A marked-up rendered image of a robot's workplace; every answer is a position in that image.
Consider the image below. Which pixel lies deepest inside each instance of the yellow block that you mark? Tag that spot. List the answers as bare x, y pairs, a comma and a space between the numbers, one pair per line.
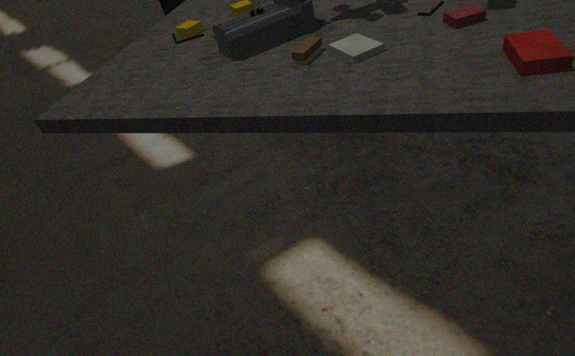
189, 29
241, 8

